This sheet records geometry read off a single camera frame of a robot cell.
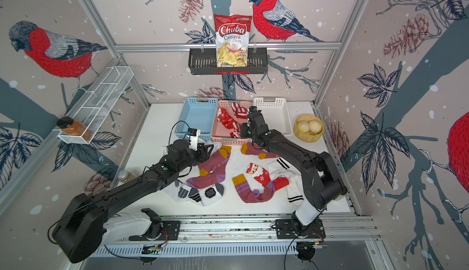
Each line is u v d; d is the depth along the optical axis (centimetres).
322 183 45
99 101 80
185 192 81
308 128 101
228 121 110
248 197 81
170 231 73
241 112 111
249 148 97
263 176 88
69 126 60
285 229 72
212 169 90
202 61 95
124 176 79
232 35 85
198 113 114
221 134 105
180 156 64
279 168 90
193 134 71
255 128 69
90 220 40
